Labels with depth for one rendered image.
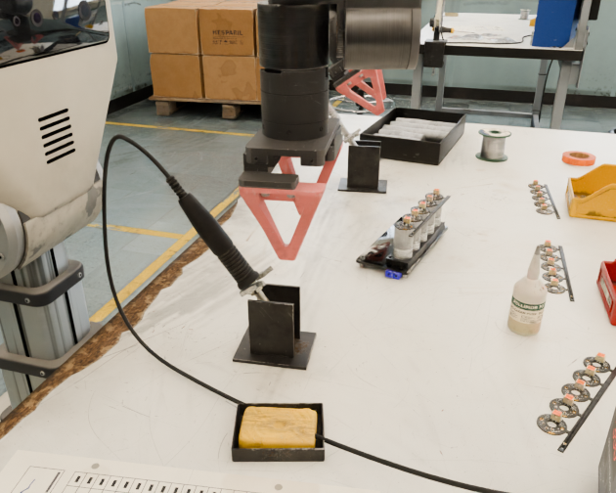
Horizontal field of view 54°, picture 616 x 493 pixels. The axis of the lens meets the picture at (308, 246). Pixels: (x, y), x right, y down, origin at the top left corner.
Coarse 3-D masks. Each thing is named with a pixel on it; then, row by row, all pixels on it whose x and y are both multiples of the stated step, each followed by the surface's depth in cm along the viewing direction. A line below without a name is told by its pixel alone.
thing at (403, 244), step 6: (396, 228) 75; (396, 234) 75; (402, 234) 74; (408, 234) 74; (396, 240) 75; (402, 240) 75; (408, 240) 75; (396, 246) 76; (402, 246) 75; (408, 246) 75; (396, 252) 76; (402, 252) 75; (408, 252) 76; (402, 258) 76; (408, 258) 76
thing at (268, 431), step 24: (240, 408) 53; (264, 408) 52; (288, 408) 52; (312, 408) 53; (240, 432) 50; (264, 432) 50; (288, 432) 50; (312, 432) 50; (240, 456) 48; (264, 456) 48; (288, 456) 49; (312, 456) 49
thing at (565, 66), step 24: (456, 24) 318; (480, 24) 318; (504, 24) 318; (528, 24) 318; (456, 48) 253; (480, 48) 250; (504, 48) 247; (528, 48) 245; (576, 48) 241; (552, 120) 258
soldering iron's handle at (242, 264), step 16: (176, 192) 56; (192, 208) 56; (192, 224) 57; (208, 224) 57; (208, 240) 57; (224, 240) 57; (224, 256) 58; (240, 256) 58; (240, 272) 58; (256, 272) 59; (240, 288) 59
